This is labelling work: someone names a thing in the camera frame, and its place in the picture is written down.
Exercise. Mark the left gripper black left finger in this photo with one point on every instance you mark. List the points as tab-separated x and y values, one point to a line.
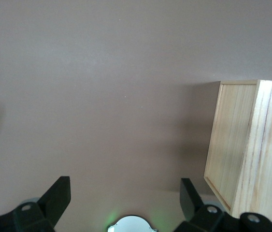
53	200

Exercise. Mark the brown table mat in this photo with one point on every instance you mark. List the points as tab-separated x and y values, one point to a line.
102	96

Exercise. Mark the light wooden cabinet box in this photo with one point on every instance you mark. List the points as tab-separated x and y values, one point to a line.
259	145

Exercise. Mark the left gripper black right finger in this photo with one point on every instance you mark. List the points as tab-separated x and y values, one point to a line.
191	203

